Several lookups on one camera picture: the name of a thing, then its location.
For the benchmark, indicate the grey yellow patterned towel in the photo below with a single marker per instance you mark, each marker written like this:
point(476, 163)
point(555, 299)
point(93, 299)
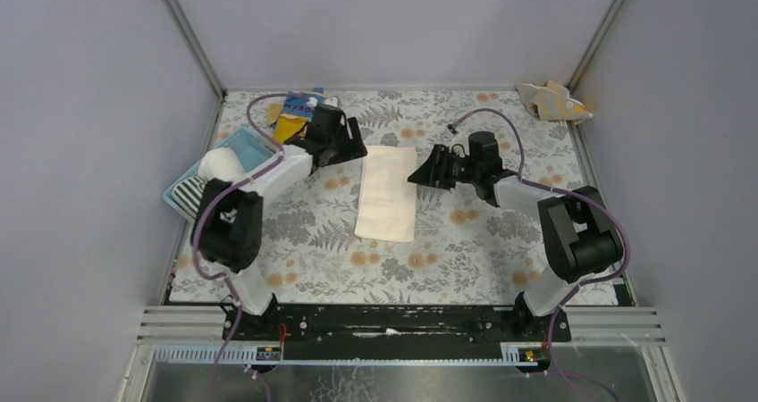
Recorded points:
point(551, 102)

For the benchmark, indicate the blue yellow printed towel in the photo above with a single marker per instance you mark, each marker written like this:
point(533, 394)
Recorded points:
point(295, 111)

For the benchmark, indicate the cream terry towel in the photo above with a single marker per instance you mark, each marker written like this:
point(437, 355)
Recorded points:
point(387, 202)

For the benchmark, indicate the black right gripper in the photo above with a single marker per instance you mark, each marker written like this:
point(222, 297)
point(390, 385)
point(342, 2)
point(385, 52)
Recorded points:
point(443, 166)

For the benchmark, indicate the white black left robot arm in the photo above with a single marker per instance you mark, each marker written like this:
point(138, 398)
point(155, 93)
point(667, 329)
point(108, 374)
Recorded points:
point(228, 230)

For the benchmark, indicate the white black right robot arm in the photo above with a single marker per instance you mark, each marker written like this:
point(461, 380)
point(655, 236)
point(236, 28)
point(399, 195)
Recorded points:
point(579, 239)

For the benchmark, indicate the black white striped rolled towel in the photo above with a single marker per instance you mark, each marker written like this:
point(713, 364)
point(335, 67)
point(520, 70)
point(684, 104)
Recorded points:
point(187, 195)

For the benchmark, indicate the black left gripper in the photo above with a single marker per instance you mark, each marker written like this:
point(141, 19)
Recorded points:
point(341, 140)

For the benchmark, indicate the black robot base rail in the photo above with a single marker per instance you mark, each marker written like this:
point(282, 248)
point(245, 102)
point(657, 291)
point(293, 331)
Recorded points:
point(383, 332)

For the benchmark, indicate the floral patterned table mat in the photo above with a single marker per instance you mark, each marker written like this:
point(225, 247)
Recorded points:
point(464, 251)

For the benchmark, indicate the light blue plastic basket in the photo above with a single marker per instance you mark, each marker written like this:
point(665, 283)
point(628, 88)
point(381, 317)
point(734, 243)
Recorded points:
point(247, 144)

